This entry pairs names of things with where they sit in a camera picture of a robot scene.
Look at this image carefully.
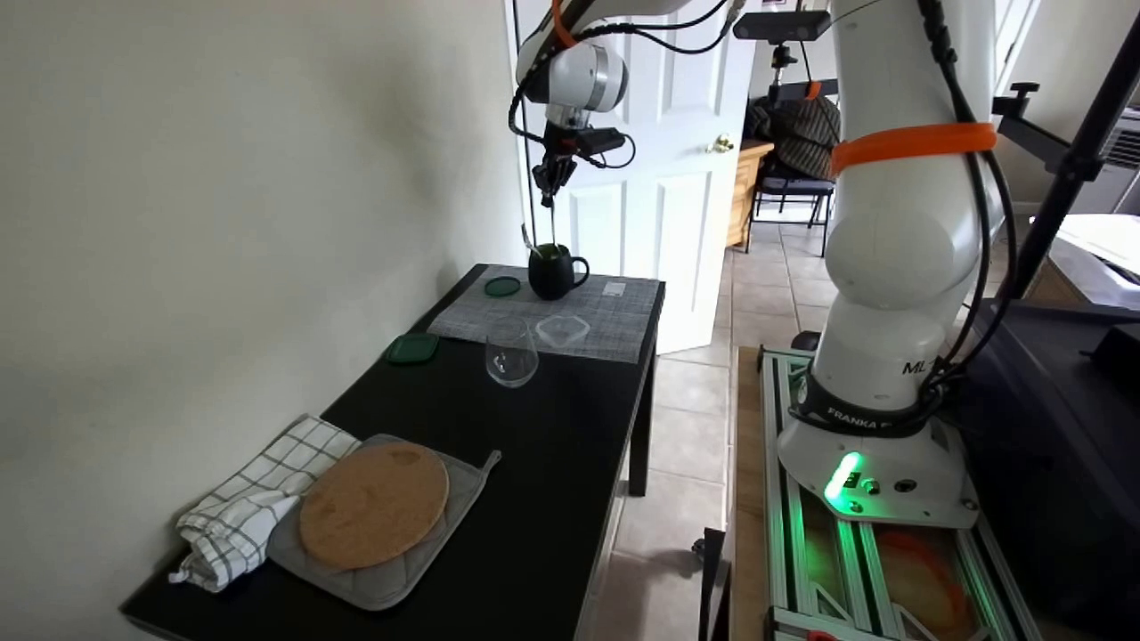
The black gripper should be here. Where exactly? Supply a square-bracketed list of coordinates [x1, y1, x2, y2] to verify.
[529, 124, 625, 207]

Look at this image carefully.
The silver spoon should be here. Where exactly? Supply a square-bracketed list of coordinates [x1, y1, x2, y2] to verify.
[543, 204, 560, 245]

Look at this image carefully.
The clear glass cup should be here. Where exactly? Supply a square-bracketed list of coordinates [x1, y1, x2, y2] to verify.
[484, 346, 536, 388]

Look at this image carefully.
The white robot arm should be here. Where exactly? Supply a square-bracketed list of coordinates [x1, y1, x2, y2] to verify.
[517, 0, 1008, 527]

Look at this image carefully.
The black mug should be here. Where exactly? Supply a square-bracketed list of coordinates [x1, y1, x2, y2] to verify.
[528, 242, 592, 297]

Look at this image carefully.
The small green lid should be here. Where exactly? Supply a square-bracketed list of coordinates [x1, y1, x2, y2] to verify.
[484, 274, 518, 297]

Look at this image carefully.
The white door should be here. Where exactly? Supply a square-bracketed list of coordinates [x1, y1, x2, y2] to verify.
[508, 0, 750, 348]

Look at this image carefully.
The grey place mat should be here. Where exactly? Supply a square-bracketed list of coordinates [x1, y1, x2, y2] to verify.
[427, 268, 663, 364]

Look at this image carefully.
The dark green coaster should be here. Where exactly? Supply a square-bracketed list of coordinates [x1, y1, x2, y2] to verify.
[385, 329, 438, 365]

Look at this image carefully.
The chair with dark clothes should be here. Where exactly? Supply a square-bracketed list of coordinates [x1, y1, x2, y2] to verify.
[744, 94, 841, 226]

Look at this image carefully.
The black table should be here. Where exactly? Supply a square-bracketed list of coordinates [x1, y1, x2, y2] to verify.
[116, 258, 669, 641]

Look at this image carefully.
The round wooden board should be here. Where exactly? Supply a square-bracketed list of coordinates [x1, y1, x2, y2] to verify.
[300, 440, 447, 570]

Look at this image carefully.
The white checked dish towel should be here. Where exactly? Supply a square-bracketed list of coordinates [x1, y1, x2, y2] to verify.
[166, 417, 360, 595]

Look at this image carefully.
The orange strap on arm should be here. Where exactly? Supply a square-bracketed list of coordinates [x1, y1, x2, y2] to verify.
[826, 117, 999, 176]

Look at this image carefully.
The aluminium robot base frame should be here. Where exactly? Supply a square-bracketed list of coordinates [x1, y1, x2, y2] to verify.
[759, 348, 1039, 641]

